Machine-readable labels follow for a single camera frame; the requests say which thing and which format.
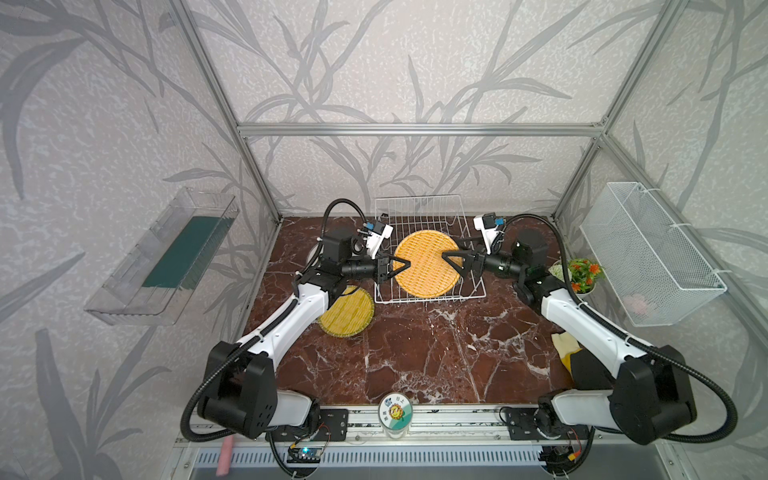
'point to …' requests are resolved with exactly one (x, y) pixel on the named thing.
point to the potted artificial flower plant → (583, 274)
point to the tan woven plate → (429, 275)
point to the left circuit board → (304, 455)
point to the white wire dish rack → (410, 214)
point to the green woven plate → (350, 314)
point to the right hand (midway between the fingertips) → (450, 248)
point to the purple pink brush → (226, 451)
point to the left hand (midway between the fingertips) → (406, 266)
